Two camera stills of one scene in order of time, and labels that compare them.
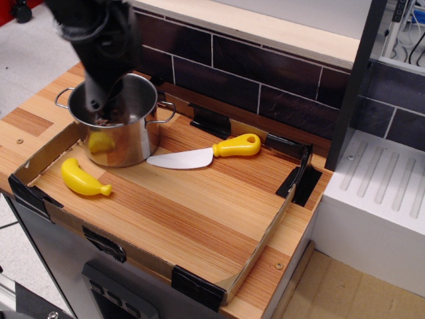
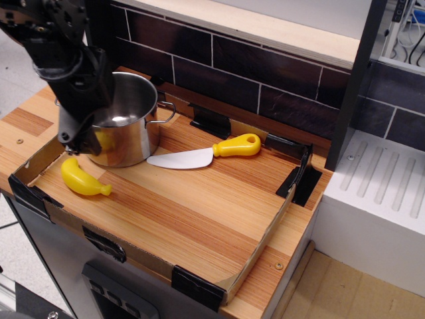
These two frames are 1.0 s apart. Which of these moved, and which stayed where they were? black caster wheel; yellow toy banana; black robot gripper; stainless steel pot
Moved: black robot gripper
Stayed: yellow toy banana; black caster wheel; stainless steel pot
